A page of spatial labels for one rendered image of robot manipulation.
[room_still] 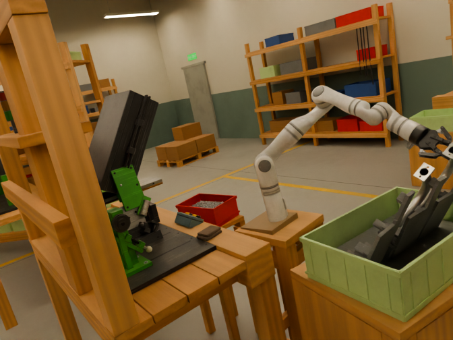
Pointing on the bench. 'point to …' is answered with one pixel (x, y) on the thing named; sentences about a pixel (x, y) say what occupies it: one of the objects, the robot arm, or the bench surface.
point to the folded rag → (209, 233)
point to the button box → (187, 220)
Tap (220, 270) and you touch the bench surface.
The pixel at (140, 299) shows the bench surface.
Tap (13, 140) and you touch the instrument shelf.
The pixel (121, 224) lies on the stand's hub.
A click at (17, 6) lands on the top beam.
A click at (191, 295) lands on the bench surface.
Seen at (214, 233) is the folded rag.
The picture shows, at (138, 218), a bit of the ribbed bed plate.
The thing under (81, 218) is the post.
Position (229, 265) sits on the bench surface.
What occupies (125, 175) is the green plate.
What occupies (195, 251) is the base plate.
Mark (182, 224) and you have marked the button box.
